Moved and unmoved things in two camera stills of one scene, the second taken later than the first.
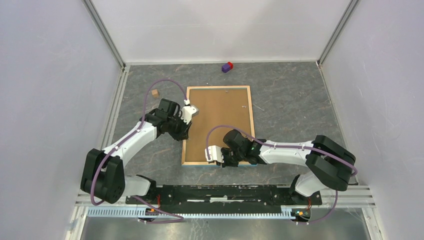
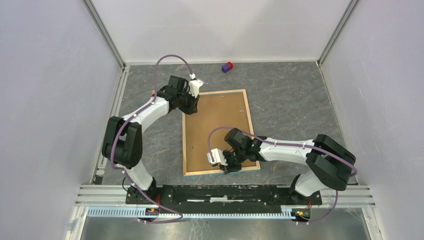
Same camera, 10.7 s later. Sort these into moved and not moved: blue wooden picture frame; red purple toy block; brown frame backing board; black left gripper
Moved: blue wooden picture frame; black left gripper
Not moved: red purple toy block; brown frame backing board
